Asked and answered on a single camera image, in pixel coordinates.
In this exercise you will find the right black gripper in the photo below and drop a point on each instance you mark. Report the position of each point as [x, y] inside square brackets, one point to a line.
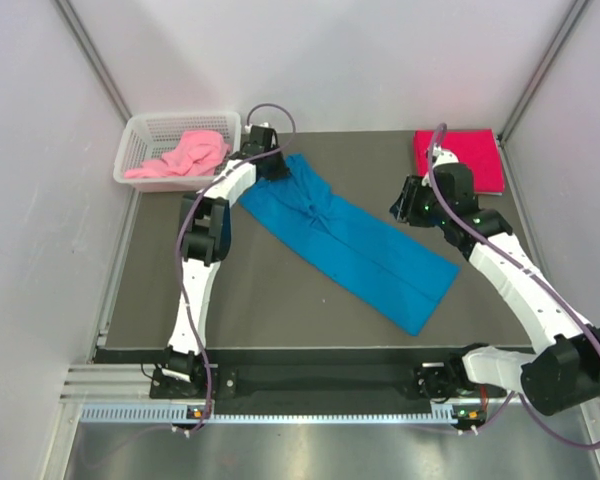
[403, 210]

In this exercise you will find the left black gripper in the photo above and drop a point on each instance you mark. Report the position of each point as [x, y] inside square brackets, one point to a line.
[282, 171]

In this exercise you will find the blue t shirt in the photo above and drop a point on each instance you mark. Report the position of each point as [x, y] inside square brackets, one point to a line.
[386, 269]

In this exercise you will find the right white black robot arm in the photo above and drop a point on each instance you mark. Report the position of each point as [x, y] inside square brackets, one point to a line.
[563, 369]

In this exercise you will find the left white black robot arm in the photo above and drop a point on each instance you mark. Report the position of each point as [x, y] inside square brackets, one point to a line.
[204, 241]

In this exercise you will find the pink t shirt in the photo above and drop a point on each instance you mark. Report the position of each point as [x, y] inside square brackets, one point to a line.
[198, 153]

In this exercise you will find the folded red t shirt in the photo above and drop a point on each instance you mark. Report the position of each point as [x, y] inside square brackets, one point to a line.
[479, 151]

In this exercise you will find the white plastic basket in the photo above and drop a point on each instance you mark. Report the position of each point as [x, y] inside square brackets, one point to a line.
[149, 135]

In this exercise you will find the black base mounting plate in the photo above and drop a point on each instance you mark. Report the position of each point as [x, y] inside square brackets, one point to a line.
[311, 382]

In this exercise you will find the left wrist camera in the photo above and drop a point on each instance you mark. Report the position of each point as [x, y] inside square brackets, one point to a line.
[257, 127]

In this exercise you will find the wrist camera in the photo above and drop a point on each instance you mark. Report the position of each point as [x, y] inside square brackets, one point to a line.
[257, 127]
[440, 156]

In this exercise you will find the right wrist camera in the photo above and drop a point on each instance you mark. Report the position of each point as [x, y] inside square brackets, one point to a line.
[440, 156]

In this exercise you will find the slotted grey cable duct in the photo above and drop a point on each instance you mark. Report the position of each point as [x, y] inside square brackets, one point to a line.
[182, 414]

